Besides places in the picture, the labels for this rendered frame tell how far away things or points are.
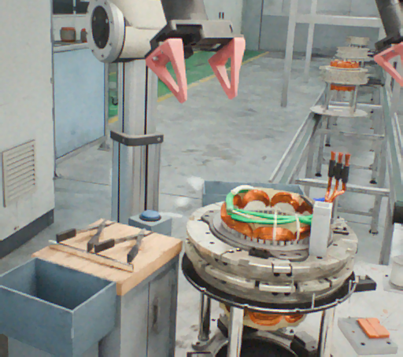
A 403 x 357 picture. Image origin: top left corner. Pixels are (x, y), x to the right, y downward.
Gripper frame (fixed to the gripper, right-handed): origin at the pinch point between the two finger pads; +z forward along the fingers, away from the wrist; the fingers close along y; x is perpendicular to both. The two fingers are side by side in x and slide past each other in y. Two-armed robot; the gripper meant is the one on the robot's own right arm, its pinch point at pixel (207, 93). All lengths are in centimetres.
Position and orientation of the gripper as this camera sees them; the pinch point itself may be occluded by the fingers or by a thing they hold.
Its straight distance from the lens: 76.3
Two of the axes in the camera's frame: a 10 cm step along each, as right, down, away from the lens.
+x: -5.3, 2.8, 8.0
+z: 2.6, 9.5, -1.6
